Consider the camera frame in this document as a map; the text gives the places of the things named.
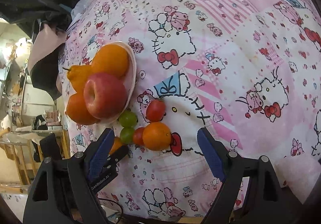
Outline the black and pink cloth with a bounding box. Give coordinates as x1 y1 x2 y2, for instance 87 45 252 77
1 0 79 100

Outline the pink plate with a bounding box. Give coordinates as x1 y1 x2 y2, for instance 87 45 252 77
101 41 137 124

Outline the bumpy dekopon orange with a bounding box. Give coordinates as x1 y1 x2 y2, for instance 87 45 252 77
63 65 93 93

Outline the black cable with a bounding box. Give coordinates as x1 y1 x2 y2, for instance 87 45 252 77
97 197 124 222

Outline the large round orange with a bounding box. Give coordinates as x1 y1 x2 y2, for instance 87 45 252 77
65 93 99 126

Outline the round mandarin orange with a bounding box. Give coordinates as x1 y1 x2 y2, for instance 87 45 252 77
91 44 129 78

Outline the small orange kumquat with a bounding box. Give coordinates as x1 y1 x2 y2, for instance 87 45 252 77
109 136 124 155

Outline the pink cartoon bed sheet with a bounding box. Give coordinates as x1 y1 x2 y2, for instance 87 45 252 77
58 0 320 221

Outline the wooden chair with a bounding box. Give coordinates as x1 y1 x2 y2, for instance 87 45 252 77
1 127 70 194

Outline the red apple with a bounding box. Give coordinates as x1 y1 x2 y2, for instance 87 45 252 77
83 73 128 120

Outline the red cherry tomato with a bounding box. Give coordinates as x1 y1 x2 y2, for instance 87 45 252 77
133 127 145 146
146 100 166 122

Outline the small orange tangerine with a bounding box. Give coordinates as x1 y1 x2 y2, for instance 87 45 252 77
143 122 171 151

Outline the green lime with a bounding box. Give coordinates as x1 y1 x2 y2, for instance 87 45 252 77
118 110 138 128
120 127 135 145

